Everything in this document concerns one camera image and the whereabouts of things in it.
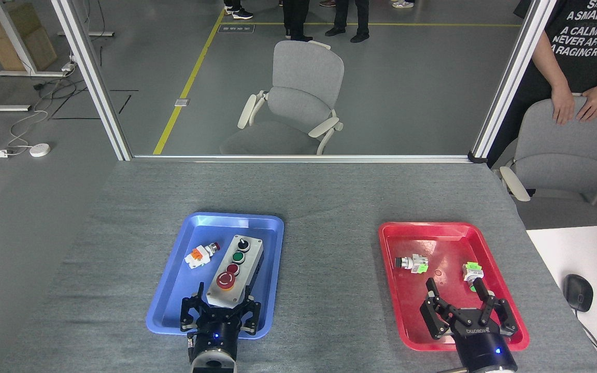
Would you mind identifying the white floor cable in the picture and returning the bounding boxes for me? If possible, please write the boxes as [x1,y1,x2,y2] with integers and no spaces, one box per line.
[7,106,50,154]

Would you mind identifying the silver aluminium post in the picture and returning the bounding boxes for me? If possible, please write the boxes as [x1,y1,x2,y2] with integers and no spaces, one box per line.
[468,0,558,164]
[51,0,133,161]

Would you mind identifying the black floor cables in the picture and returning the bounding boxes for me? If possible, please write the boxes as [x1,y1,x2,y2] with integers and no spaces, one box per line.
[33,73,79,112]

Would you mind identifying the person's right hand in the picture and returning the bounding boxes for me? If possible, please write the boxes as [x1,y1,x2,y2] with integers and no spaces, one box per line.
[551,84,576,125]

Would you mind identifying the silver aluminium rail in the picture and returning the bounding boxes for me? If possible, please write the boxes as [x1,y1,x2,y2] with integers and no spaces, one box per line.
[132,154,473,164]

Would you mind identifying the black computer mouse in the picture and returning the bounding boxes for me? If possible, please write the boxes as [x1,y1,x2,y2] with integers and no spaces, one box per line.
[563,274,594,312]

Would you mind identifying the wooden cabinet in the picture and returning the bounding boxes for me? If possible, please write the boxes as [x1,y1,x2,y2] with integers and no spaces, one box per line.
[0,3,58,71]

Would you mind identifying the person's left hand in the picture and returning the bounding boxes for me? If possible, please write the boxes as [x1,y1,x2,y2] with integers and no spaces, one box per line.
[576,83,597,123]

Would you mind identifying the black push button green block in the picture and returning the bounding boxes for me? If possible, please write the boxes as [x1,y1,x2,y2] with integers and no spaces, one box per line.
[395,254,429,274]

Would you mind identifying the red push button orange block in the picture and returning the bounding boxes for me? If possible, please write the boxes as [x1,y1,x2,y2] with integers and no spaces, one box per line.
[184,241,221,269]

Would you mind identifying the grey office chair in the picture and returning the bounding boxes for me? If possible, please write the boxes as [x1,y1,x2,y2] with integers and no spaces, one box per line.
[499,95,597,228]
[219,40,345,155]

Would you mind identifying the red plastic tray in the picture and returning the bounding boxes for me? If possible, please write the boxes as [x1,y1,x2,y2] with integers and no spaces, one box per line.
[378,222,530,351]

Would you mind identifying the grey control box with buttons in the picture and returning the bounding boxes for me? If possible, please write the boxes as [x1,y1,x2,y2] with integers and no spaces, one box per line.
[206,235,265,310]

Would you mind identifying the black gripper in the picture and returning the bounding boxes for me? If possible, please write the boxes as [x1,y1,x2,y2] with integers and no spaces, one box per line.
[180,282,262,359]
[419,277,518,372]

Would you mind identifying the white desk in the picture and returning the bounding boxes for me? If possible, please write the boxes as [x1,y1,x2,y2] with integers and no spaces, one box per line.
[527,224,597,373]

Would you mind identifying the blue plastic tray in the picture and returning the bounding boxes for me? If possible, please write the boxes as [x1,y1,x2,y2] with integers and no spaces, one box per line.
[146,212,285,340]

